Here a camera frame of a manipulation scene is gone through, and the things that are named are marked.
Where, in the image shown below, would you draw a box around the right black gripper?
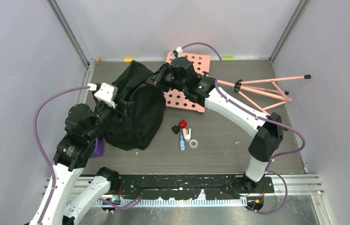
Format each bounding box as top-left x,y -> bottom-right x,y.
144,61 -> 187,92

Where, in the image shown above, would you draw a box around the black student backpack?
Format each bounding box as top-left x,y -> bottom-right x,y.
99,60 -> 166,150

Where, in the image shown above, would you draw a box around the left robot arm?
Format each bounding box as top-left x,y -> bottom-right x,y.
30,103 -> 121,225

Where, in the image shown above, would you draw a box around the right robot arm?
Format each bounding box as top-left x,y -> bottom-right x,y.
145,63 -> 283,193

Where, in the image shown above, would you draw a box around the purple ball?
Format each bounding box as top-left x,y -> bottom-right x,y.
90,138 -> 104,158

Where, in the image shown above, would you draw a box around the red black stamp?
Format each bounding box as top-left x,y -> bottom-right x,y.
171,120 -> 187,134

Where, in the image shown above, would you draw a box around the pink small stapler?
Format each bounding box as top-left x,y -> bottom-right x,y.
182,128 -> 191,142

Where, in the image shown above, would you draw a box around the blue small clip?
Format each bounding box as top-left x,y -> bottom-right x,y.
179,134 -> 186,151

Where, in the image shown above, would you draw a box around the clear tape roll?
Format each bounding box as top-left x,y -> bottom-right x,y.
189,139 -> 198,149

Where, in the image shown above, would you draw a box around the pink perforated music stand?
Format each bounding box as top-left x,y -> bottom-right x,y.
164,52 -> 311,114

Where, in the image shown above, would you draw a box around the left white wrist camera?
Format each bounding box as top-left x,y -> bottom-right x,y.
87,82 -> 118,109

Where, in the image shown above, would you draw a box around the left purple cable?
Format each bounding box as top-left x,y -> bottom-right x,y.
33,86 -> 91,225

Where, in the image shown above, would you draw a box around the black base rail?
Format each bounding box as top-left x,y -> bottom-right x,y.
109,174 -> 274,200

